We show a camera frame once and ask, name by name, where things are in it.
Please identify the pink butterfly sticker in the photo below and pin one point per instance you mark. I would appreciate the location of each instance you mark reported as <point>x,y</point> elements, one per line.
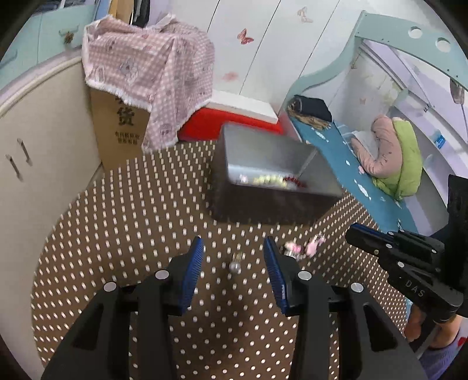
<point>245,36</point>

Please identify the pink checked cloth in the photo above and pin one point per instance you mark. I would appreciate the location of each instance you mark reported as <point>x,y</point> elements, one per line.
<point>146,65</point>

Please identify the narrow teal drawer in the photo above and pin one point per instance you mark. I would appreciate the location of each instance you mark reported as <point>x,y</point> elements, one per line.
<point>69,25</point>

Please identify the beige butterfly sticker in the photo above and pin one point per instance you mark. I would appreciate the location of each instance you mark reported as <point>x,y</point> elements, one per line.
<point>304,14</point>

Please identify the cream low cabinet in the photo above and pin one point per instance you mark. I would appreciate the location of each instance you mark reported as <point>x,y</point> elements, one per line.
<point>44,146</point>

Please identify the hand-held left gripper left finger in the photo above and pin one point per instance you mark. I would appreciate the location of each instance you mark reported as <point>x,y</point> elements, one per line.
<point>192,272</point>

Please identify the teal bunk bed frame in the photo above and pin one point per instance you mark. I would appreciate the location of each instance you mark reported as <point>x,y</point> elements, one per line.
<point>384,33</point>

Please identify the small silver earring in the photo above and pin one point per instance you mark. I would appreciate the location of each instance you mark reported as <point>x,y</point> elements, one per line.
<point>236,266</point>

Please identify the small blue box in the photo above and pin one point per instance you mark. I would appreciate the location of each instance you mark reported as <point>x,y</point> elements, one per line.
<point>440,141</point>

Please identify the brown polka dot tablecloth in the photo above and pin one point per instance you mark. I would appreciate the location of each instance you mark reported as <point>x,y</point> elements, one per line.
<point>128,226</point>

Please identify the person's right hand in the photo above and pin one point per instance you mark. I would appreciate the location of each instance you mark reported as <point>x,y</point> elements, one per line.
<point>416,323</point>

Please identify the pink printed pillow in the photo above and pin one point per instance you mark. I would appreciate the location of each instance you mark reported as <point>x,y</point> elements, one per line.
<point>380,153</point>

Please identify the row of hanging clothes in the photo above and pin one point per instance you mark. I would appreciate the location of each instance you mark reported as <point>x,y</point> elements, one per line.
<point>140,11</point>

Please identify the person's right forearm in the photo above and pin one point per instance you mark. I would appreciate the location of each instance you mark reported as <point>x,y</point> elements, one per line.
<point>440,360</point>

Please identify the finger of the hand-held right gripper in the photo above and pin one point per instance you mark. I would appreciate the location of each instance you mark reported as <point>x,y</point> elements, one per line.
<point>369,244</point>
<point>369,231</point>

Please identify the small pink hair clip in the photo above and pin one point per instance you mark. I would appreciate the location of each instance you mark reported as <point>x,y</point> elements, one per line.
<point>292,249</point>

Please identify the white wardrobe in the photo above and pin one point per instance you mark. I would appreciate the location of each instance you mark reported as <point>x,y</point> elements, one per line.
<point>278,54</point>

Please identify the brown cardboard box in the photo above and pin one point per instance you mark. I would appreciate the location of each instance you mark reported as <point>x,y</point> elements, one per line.
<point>117,139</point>

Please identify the red storage box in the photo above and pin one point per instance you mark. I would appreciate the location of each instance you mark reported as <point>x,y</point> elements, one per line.
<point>203,124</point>

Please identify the folded brown cloth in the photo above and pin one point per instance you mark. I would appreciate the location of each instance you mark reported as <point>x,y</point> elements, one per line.
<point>307,120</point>

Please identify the purple bed shelf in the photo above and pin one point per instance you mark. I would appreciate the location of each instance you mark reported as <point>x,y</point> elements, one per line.
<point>424,95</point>

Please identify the pink flower sticker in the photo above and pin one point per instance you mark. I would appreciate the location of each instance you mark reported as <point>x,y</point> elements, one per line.
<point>230,76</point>

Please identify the blue printed bed sheet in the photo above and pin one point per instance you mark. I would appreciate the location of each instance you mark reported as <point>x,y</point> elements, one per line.
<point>329,146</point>

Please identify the wide teal drawer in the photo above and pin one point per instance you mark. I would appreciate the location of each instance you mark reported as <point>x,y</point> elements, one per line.
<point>18,47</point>

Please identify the white pillow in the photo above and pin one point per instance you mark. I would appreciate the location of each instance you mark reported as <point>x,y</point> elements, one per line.
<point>360,137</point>

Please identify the pink flower hair clip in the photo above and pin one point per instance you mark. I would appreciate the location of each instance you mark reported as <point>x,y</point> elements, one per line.
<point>315,243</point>

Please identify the white box lid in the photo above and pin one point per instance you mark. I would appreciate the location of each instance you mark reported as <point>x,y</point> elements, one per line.
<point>241,106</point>

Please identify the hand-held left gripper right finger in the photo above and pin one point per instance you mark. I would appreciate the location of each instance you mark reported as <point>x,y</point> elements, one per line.
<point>274,276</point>

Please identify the folded black clothes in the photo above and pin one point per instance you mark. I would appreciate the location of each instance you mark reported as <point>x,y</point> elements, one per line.
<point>312,106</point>

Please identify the grey metal box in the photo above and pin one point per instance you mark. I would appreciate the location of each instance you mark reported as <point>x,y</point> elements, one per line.
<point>256,204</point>

